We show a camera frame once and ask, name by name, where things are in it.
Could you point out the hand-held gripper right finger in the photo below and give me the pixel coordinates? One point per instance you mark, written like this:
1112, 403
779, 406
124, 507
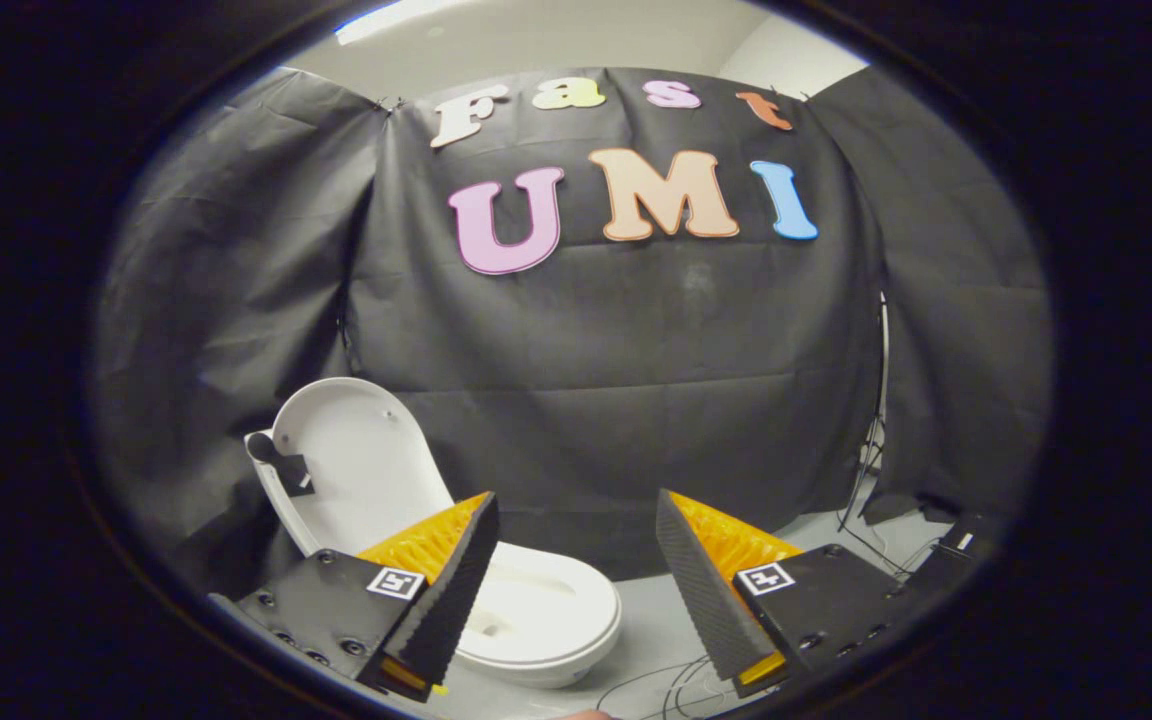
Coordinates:
696, 590

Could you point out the white toilet seat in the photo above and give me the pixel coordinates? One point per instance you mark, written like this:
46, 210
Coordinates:
586, 610

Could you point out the black box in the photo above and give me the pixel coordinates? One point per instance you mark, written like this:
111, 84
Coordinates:
956, 555

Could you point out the white toilet lid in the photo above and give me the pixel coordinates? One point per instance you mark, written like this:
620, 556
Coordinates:
356, 470

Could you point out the white toilet bowl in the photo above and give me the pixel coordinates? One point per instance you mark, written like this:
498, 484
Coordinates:
536, 668

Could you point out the black backdrop cloth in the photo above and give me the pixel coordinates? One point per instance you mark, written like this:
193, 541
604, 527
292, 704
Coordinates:
616, 380

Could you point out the backdrop stand pole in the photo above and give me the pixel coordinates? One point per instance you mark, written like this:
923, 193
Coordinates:
876, 400

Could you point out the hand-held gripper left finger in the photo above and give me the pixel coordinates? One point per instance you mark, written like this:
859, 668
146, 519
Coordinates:
456, 580

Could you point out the ceiling light panel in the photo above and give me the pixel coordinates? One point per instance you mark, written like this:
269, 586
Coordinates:
386, 15

